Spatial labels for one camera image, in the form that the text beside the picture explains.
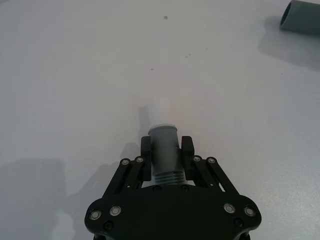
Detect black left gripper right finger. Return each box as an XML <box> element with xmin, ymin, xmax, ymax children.
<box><xmin>180</xmin><ymin>135</ymin><xmax>239</xmax><ymax>194</ymax></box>

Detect grey open-ended cup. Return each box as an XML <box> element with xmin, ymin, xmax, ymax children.
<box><xmin>279</xmin><ymin>0</ymin><xmax>320</xmax><ymax>37</ymax></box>

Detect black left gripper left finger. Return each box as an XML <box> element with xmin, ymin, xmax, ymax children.
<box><xmin>106</xmin><ymin>136</ymin><xmax>153</xmax><ymax>199</ymax></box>

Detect grey cylinder with threaded end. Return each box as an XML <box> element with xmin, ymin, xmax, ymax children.
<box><xmin>147</xmin><ymin>123</ymin><xmax>187</xmax><ymax>187</ymax></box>

